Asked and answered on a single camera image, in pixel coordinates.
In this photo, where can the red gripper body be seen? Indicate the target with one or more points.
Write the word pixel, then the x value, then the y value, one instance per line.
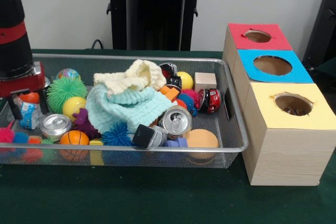
pixel 23 85

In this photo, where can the silver round tin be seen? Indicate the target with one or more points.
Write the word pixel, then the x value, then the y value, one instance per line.
pixel 55 126

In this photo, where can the multicolour cartoon print cloth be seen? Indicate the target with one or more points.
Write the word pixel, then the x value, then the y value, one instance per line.
pixel 294 111

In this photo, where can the silver drinks can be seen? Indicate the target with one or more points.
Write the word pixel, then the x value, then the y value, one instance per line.
pixel 176 121

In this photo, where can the yellow ball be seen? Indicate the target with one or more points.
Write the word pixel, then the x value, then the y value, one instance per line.
pixel 73 107
pixel 185 80

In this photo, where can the shallow clear mesh bin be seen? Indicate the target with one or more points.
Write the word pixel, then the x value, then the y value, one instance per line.
pixel 232 129

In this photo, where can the pink spiky ball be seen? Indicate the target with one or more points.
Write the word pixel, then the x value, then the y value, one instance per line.
pixel 6 135

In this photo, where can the black chair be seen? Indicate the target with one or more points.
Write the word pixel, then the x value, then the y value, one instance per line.
pixel 323 24

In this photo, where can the peach orange ball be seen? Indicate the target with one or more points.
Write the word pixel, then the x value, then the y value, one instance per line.
pixel 202 139

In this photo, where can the wooden box with three holes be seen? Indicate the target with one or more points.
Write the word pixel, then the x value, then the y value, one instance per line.
pixel 289 150

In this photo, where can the large light green spiky ball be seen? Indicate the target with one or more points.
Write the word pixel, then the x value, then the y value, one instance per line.
pixel 65 93

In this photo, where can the cream yellow cloth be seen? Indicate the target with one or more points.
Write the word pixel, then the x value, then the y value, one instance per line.
pixel 136 77

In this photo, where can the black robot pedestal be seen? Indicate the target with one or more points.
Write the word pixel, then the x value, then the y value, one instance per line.
pixel 152 14

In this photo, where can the orange toy basketball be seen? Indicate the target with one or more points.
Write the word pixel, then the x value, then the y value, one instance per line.
pixel 74 138

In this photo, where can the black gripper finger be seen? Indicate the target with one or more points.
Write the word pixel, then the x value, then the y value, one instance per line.
pixel 42 102
pixel 14 107

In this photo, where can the small wooden cube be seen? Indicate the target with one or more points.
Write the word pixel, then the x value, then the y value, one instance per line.
pixel 205 81

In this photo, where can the orange red ball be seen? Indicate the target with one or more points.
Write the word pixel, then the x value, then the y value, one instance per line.
pixel 30 97

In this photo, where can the mint green cloth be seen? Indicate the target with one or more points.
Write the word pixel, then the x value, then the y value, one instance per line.
pixel 126 111

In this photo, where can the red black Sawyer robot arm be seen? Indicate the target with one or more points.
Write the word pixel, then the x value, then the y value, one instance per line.
pixel 13 24

